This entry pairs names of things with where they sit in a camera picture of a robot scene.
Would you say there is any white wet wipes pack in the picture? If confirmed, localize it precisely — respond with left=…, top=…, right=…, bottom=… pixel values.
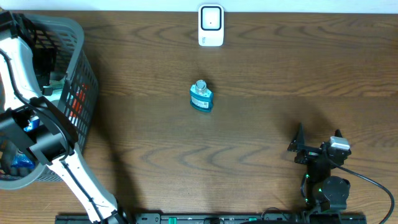
left=44, top=79, right=65, bottom=96

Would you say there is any blue Oreo cookie pack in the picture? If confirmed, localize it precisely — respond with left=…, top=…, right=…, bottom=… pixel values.
left=11, top=116, right=40, bottom=169

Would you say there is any teal mouthwash bottle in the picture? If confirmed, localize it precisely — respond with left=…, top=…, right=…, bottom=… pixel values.
left=190, top=80, right=213, bottom=113

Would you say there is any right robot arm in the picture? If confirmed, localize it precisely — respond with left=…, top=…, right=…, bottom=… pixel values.
left=287, top=124, right=351, bottom=223

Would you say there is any white barcode scanner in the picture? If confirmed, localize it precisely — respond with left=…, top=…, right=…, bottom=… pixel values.
left=198, top=4, right=224, bottom=47

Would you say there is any grey plastic basket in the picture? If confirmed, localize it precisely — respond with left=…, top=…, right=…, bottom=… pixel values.
left=0, top=13, right=100, bottom=191

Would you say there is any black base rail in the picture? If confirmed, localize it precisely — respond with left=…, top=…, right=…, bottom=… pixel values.
left=55, top=212, right=368, bottom=224

